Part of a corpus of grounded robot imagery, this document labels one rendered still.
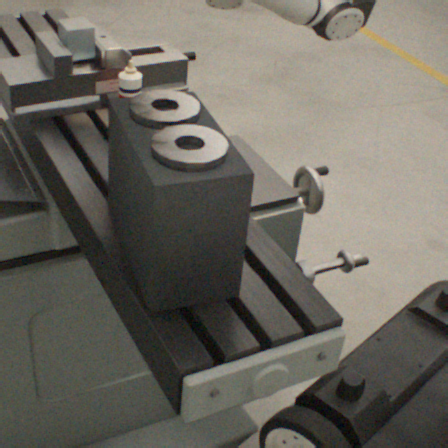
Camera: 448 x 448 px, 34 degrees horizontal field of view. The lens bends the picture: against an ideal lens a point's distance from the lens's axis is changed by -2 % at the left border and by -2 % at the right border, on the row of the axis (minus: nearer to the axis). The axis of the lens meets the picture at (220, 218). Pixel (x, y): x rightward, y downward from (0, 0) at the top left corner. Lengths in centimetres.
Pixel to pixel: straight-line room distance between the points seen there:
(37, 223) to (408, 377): 73
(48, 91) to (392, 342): 81
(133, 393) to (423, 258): 143
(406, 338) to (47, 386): 73
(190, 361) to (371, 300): 169
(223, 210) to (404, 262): 190
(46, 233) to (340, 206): 180
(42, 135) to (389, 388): 77
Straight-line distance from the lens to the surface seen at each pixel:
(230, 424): 179
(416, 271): 269
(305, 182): 174
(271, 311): 93
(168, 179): 81
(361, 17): 140
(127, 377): 163
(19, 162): 135
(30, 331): 144
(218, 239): 87
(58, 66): 132
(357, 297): 250
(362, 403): 133
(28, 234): 130
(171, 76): 142
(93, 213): 108
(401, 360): 146
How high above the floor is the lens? 158
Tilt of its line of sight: 35 degrees down
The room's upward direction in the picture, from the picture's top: 6 degrees clockwise
